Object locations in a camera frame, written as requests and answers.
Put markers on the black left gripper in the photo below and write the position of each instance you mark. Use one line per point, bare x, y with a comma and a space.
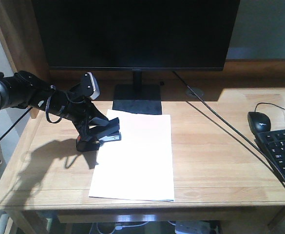
82, 112

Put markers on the black stapler orange button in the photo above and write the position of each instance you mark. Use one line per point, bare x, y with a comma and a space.
91, 135

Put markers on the white paper sheets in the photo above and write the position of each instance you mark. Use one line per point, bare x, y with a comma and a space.
140, 165

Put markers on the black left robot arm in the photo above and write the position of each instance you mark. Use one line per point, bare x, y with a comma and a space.
24, 89

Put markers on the wooden desk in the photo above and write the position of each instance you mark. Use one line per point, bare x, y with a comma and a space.
217, 174

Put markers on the black computer monitor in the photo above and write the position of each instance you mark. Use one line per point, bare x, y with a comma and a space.
136, 35

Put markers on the white power strip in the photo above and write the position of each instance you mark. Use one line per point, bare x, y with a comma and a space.
195, 227

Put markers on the black computer mouse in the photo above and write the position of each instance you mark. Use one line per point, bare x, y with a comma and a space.
258, 122

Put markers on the black computer keyboard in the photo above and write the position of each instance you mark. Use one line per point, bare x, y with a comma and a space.
272, 143

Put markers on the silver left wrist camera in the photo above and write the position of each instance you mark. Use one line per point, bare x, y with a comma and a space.
89, 86

